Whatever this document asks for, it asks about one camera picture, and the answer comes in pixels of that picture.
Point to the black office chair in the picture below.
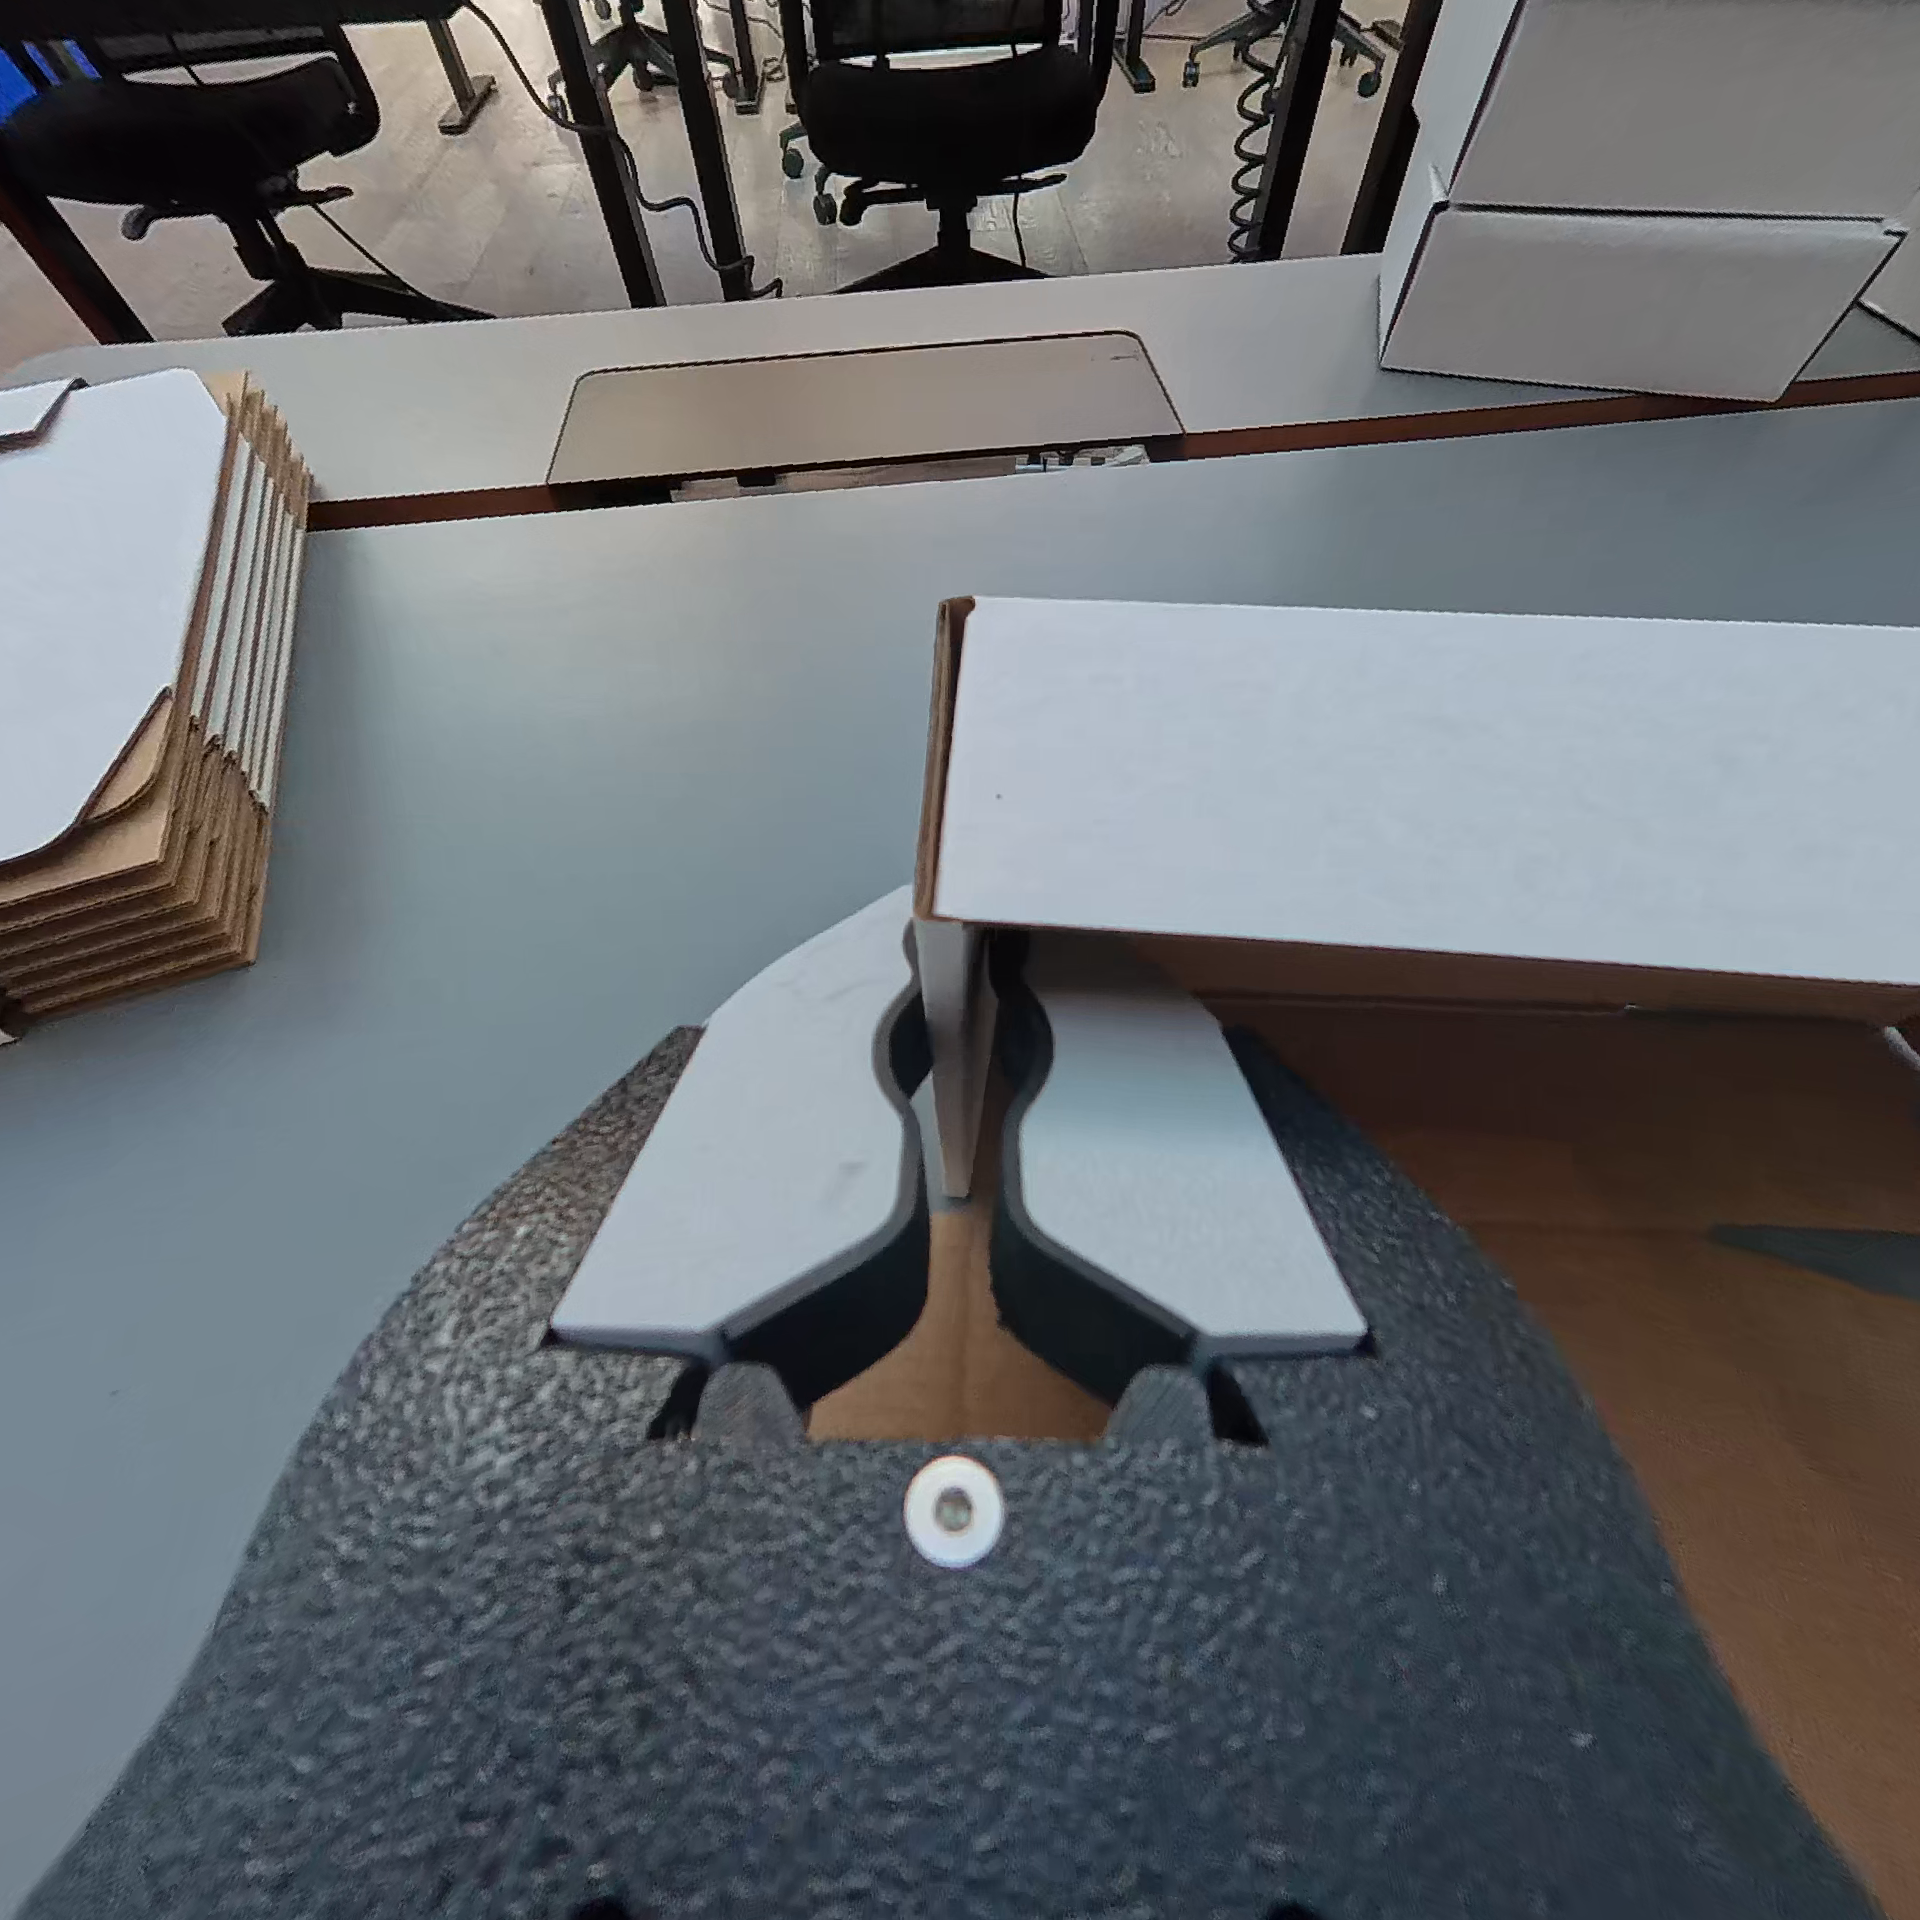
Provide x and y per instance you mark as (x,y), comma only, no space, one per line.
(945,106)
(181,135)

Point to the stack of flat cardboard sheets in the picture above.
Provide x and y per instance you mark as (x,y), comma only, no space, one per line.
(107,601)

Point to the white brown-lined cardboard box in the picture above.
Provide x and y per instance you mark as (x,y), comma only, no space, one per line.
(1351,750)

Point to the grey-top desk with black legs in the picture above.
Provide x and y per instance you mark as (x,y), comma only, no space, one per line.
(614,166)

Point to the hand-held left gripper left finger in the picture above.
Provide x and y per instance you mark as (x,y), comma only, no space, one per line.
(736,1172)

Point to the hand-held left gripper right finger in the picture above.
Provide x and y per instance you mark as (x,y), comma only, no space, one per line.
(1172,1172)

